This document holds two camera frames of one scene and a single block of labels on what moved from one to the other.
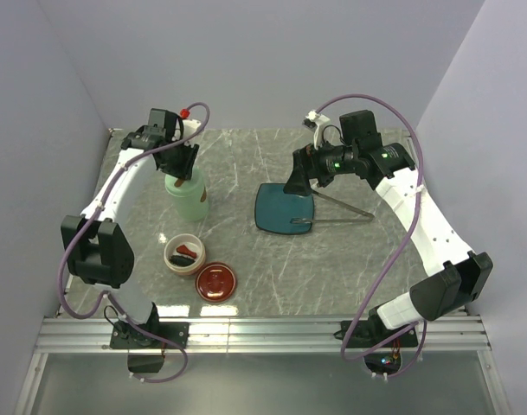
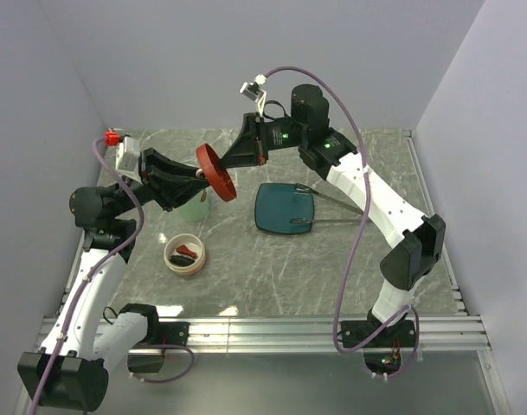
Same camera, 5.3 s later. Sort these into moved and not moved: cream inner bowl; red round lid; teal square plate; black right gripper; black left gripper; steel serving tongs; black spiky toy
Moved: black right gripper; black left gripper; red round lid
Not moved: steel serving tongs; cream inner bowl; black spiky toy; teal square plate
